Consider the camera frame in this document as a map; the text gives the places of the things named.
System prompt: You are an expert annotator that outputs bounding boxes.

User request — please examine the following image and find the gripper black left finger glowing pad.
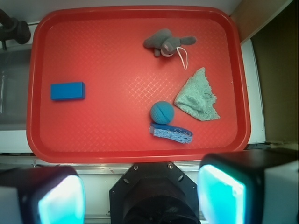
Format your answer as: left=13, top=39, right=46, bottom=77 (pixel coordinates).
left=0, top=166, right=85, bottom=224

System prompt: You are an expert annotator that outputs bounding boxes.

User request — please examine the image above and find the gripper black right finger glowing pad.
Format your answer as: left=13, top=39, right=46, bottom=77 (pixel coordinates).
left=197, top=153, right=299, bottom=224

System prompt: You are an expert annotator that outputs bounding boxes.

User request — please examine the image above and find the blue rectangular block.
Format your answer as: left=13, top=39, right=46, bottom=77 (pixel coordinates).
left=50, top=82, right=85, bottom=101

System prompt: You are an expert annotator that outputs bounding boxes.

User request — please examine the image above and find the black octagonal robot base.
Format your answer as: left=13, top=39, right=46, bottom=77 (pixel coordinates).
left=109, top=162, right=200, bottom=224

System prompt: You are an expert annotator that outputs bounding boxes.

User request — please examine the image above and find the light green knitted cloth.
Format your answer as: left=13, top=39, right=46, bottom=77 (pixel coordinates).
left=174, top=67, right=220, bottom=121

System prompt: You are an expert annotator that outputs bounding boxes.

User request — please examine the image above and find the blue sponge cloth piece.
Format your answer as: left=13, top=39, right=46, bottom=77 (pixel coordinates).
left=149, top=123, right=193, bottom=144

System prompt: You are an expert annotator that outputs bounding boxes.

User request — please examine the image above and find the blue textured ball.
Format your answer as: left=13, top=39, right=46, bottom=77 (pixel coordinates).
left=150, top=101, right=175, bottom=125

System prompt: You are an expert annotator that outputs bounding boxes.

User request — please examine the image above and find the red plastic tray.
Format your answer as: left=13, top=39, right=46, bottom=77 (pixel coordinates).
left=26, top=6, right=251, bottom=163

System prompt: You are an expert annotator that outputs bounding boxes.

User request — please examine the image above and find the stainless steel sink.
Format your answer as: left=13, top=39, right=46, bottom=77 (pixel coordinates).
left=0, top=44, right=32, bottom=131

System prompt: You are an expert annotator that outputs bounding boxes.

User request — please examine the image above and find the grey plush toy animal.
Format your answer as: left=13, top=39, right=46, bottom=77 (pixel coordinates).
left=143, top=28, right=197, bottom=70

